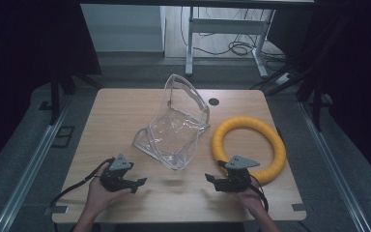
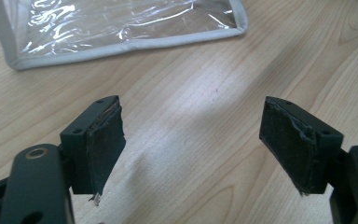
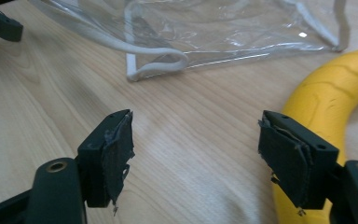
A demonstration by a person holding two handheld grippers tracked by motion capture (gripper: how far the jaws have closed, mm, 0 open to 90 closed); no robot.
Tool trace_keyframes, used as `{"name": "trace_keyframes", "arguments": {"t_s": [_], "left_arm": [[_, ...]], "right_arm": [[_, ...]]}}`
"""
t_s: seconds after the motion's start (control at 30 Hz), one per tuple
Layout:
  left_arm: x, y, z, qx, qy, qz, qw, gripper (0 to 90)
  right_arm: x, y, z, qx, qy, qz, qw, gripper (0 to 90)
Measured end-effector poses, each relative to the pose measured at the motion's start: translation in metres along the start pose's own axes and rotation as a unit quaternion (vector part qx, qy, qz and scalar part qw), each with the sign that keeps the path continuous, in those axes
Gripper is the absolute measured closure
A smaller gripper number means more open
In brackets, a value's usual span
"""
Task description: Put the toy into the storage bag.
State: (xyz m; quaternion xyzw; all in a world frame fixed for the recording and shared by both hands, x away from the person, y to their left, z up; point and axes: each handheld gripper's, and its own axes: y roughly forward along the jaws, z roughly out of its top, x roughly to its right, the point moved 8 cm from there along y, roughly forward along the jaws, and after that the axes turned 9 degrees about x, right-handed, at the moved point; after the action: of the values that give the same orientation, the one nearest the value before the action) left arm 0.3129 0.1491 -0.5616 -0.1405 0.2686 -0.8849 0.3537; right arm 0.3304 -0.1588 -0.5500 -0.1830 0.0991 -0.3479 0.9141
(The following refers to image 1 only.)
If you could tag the person's right hand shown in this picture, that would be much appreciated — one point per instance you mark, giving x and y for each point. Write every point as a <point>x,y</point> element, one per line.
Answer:
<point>254,199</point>

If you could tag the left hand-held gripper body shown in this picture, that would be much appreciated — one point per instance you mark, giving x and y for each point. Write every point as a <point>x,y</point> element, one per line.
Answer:
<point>117,177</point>

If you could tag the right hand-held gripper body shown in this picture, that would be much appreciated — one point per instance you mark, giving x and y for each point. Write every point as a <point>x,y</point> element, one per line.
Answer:
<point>236,180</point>

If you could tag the black round table grommet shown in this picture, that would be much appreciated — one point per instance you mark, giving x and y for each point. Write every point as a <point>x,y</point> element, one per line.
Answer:
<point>214,101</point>

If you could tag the white metal desk frame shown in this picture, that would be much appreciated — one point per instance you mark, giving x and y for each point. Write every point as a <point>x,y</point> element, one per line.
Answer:
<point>225,26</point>

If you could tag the person's left hand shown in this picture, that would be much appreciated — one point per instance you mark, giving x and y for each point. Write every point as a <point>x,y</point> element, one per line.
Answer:
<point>96,195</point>

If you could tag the dark curtain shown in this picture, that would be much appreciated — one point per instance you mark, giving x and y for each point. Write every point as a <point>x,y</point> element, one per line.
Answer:
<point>29,64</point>
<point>357,80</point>

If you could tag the grey tape strip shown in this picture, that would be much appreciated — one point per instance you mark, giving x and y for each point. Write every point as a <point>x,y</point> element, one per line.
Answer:
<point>56,210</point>
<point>302,207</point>

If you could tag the grey floor rail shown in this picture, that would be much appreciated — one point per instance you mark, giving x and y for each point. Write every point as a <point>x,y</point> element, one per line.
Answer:
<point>335,170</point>
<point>29,174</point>

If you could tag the white power strip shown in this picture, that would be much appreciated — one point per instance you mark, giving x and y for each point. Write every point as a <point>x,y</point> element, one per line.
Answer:
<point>283,78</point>

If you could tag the clear plastic bag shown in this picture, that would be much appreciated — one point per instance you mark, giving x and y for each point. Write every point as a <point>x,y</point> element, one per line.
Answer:
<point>174,129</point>

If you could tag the black metal stand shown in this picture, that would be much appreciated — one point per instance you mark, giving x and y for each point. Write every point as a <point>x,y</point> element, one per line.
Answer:
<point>317,103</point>
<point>55,96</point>

